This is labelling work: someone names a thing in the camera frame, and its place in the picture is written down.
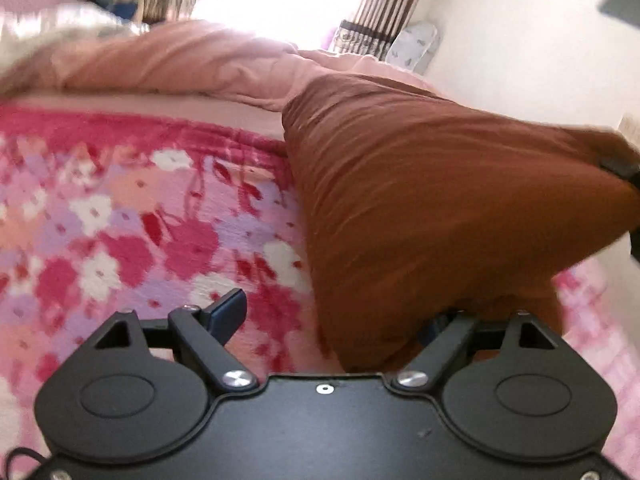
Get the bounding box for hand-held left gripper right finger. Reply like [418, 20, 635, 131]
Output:
[391, 309, 561, 391]

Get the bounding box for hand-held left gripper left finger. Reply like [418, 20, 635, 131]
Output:
[92, 288, 260, 392]

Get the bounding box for brown pillow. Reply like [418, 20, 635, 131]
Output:
[281, 72, 640, 374]

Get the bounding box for pink floral polka dot blanket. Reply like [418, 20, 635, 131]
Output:
[0, 102, 640, 461]

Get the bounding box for pink bed sheet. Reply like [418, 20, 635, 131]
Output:
[0, 91, 287, 141]

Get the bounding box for pink quilt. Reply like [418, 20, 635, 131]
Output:
[30, 20, 451, 112]

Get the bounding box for white quilt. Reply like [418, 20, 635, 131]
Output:
[0, 2, 148, 96]

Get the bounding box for black cable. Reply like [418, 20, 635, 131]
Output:
[0, 446, 48, 468]

